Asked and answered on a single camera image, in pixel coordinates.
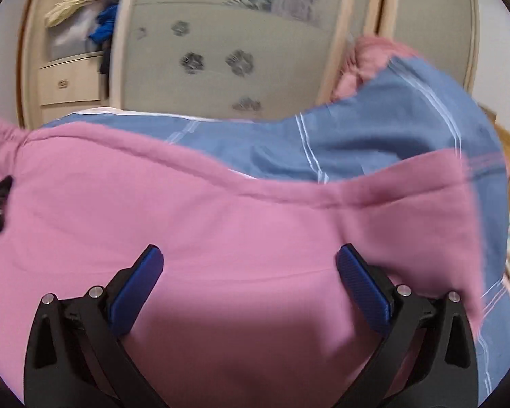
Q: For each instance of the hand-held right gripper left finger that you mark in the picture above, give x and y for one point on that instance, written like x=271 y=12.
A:
x=138 y=284

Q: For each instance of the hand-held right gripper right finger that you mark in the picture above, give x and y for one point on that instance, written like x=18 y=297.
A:
x=361 y=289

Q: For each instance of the white and pink hooded jacket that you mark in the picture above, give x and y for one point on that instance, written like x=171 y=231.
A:
x=221 y=229

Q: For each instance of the light wooden wardrobe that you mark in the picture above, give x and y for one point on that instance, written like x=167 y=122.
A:
x=34 y=51

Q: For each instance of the blue plaid blanket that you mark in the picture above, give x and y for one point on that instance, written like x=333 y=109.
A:
x=408 y=114

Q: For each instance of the clear plastic storage box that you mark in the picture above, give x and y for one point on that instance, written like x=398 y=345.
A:
x=70 y=34

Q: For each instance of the yellow crumpled cloth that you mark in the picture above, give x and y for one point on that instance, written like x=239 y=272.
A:
x=68 y=5

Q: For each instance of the royal blue garment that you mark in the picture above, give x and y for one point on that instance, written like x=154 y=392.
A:
x=106 y=23

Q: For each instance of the pink quilt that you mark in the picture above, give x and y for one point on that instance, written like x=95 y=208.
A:
x=365 y=66

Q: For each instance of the frosted floral sliding door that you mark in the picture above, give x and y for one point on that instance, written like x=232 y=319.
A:
x=238 y=42

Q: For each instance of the plain frosted sliding door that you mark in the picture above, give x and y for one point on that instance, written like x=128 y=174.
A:
x=425 y=12

